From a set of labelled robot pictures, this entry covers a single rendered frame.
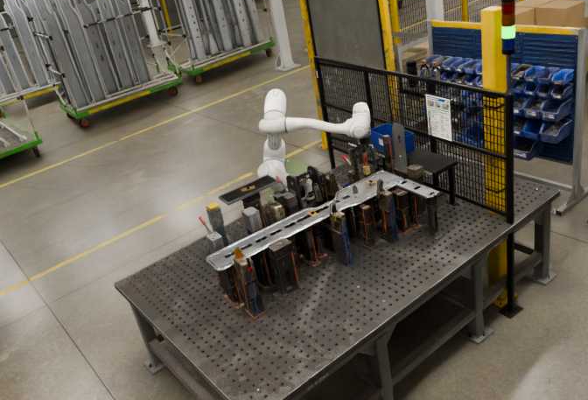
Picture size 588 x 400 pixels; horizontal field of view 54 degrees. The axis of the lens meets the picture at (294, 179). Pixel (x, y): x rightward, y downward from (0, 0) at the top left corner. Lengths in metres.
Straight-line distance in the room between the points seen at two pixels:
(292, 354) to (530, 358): 1.59
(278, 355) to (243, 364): 0.18
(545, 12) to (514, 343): 4.76
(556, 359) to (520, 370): 0.24
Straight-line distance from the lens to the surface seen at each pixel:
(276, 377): 2.94
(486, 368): 3.88
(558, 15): 7.73
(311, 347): 3.05
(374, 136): 4.18
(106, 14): 10.32
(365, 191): 3.70
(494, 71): 3.55
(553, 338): 4.11
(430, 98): 3.90
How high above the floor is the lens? 2.74
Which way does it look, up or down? 26 degrees down
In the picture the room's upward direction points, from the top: 11 degrees counter-clockwise
